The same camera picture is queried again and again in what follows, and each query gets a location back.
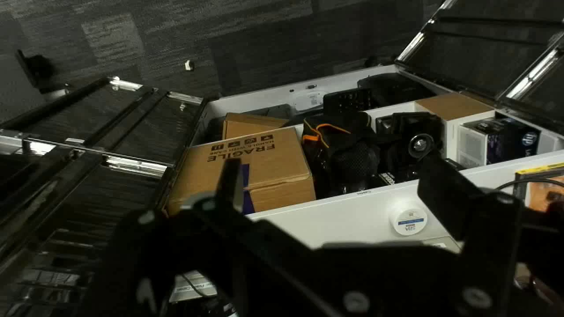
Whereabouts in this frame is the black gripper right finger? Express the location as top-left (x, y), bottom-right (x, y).
top-left (417, 157), bottom-right (482, 254)

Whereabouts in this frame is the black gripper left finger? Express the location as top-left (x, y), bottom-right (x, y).
top-left (216, 159), bottom-right (243, 212)

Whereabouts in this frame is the large brown cardboard box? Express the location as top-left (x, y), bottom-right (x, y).
top-left (165, 129), bottom-right (315, 215)

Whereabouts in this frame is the white box with brown top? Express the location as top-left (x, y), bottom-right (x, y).
top-left (417, 94), bottom-right (495, 168)

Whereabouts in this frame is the small brown cardboard box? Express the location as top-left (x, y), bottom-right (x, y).
top-left (221, 113), bottom-right (287, 140)

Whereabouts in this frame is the white round sticker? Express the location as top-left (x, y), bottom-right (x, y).
top-left (391, 210), bottom-right (426, 236)

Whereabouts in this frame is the white shelf unit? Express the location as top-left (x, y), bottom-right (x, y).
top-left (198, 66), bottom-right (564, 252)

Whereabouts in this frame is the steel rack right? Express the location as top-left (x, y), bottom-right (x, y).
top-left (394, 0), bottom-right (564, 131)

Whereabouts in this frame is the steel rack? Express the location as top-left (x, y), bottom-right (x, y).
top-left (394, 0), bottom-right (564, 131)
top-left (0, 76), bottom-right (205, 317)

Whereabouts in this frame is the steel rack left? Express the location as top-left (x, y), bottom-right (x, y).
top-left (0, 76), bottom-right (205, 317)

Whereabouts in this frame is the black camera device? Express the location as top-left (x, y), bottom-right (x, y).
top-left (375, 113), bottom-right (443, 171)

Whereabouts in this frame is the orange cable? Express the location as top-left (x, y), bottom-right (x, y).
top-left (301, 120), bottom-right (352, 150)

